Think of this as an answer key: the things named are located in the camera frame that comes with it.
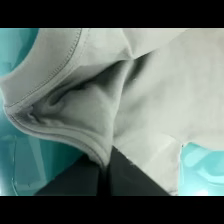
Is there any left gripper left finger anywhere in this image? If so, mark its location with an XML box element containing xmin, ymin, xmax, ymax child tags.
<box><xmin>34</xmin><ymin>153</ymin><xmax>108</xmax><ymax>197</ymax></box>

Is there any white T-shirt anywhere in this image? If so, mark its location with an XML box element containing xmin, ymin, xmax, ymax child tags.
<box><xmin>0</xmin><ymin>27</ymin><xmax>224</xmax><ymax>197</ymax></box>

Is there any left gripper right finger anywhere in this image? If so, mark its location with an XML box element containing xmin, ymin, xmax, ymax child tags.
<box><xmin>105</xmin><ymin>145</ymin><xmax>170</xmax><ymax>197</ymax></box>

